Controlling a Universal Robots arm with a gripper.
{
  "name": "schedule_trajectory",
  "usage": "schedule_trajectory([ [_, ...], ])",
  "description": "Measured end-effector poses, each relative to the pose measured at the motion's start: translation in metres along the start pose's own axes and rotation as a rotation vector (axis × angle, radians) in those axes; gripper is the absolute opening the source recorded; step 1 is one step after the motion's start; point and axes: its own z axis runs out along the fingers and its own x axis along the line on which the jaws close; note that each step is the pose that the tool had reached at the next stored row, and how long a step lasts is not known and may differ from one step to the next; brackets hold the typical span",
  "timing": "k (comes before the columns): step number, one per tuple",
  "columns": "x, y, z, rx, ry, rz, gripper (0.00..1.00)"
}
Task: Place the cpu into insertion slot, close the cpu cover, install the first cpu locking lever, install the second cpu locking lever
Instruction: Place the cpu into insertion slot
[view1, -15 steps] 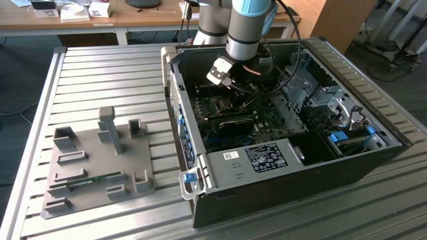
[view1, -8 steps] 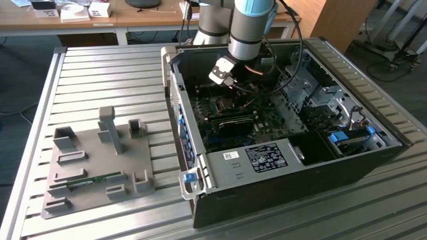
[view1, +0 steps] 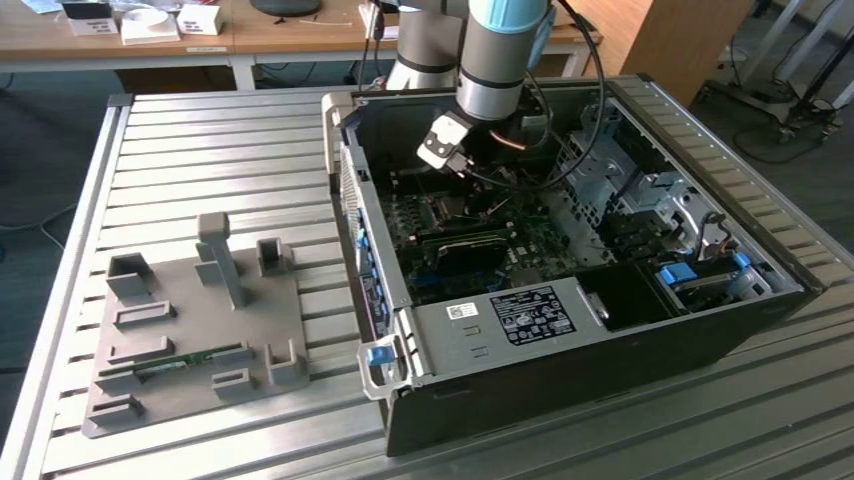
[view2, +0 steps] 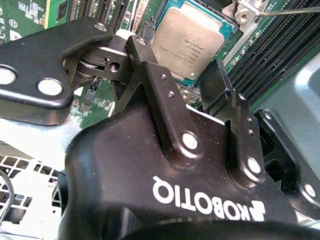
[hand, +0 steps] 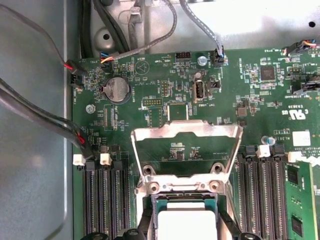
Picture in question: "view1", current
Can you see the black expansion card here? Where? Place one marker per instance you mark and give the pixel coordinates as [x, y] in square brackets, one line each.
[468, 257]

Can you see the blue case latch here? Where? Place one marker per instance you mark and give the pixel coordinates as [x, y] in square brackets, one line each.
[378, 356]

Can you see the grey wheeled equipment stand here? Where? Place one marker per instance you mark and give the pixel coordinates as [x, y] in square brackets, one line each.
[748, 97]

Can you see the black round object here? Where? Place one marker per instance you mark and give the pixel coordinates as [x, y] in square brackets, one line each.
[287, 6]

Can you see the black open PC case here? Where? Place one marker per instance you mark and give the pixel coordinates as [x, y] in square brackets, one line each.
[568, 390]

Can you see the pale blue paper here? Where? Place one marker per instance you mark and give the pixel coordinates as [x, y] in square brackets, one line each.
[41, 5]

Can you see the CPU socket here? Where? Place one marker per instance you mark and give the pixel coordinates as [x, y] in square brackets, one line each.
[446, 209]

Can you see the grey power supply unit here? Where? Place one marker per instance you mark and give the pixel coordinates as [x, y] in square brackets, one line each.
[461, 345]

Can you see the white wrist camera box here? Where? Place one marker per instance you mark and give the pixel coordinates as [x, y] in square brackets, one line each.
[444, 142]

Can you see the blue slot clip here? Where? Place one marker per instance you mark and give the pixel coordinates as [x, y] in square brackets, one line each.
[365, 238]

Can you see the grey parts rack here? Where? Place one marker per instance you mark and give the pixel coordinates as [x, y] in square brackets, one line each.
[194, 325]

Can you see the wooden cabinet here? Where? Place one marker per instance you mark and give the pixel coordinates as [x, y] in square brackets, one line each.
[714, 30]

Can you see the wooden desk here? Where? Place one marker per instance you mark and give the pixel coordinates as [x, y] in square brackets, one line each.
[41, 45]

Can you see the blue disk carrier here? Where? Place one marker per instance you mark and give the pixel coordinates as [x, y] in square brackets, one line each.
[677, 276]

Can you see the white box with black top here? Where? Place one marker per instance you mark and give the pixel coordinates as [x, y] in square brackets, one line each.
[94, 26]

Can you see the green RAM stick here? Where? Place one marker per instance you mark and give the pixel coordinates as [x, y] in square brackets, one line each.
[194, 358]

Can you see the small blue clip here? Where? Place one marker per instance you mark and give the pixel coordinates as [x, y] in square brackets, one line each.
[742, 263]

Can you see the RAM slot row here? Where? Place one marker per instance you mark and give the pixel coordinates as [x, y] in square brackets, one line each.
[461, 234]

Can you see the white box with round insert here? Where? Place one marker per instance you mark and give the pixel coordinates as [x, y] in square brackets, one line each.
[150, 32]

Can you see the white printed box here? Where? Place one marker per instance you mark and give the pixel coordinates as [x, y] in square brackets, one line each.
[201, 22]

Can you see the green motherboard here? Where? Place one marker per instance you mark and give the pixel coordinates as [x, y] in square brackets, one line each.
[534, 240]

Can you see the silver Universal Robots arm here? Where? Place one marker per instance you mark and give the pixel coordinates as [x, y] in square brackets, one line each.
[494, 55]

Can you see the grey metal drive cage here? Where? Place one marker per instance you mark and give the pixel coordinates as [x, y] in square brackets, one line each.
[594, 175]

